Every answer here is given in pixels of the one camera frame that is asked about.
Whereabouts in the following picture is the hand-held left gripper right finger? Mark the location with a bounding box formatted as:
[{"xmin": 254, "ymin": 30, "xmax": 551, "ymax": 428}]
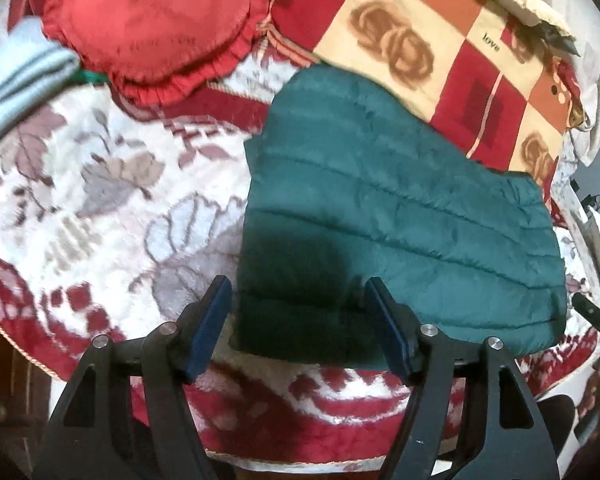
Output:
[{"xmin": 364, "ymin": 277, "xmax": 562, "ymax": 480}]

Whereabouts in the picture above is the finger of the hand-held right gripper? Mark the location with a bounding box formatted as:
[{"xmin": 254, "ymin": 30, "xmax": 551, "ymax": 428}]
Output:
[{"xmin": 571, "ymin": 292, "xmax": 600, "ymax": 352}]

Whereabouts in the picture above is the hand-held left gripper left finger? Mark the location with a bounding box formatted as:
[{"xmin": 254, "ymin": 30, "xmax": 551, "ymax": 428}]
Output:
[{"xmin": 37, "ymin": 275, "xmax": 233, "ymax": 480}]

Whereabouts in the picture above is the green puffer jacket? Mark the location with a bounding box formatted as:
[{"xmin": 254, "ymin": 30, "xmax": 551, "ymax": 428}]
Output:
[{"xmin": 227, "ymin": 62, "xmax": 569, "ymax": 369}]

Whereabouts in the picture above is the floral white and red blanket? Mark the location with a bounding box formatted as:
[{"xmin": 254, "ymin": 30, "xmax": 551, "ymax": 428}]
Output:
[{"xmin": 0, "ymin": 0, "xmax": 600, "ymax": 467}]

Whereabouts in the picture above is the rose print patchwork quilt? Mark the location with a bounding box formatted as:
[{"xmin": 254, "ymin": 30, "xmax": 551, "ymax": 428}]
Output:
[{"xmin": 257, "ymin": 0, "xmax": 590, "ymax": 202}]

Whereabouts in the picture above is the dark green cloth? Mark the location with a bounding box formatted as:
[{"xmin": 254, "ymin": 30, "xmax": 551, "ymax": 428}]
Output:
[{"xmin": 534, "ymin": 19, "xmax": 582, "ymax": 59}]

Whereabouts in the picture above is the red heart-shaped ruffled pillow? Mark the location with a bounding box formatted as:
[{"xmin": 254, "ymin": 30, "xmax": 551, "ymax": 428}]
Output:
[{"xmin": 40, "ymin": 0, "xmax": 272, "ymax": 109}]

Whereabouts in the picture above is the light blue folded cloth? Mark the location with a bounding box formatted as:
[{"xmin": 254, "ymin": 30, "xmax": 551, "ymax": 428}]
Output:
[{"xmin": 0, "ymin": 17, "xmax": 82, "ymax": 157}]

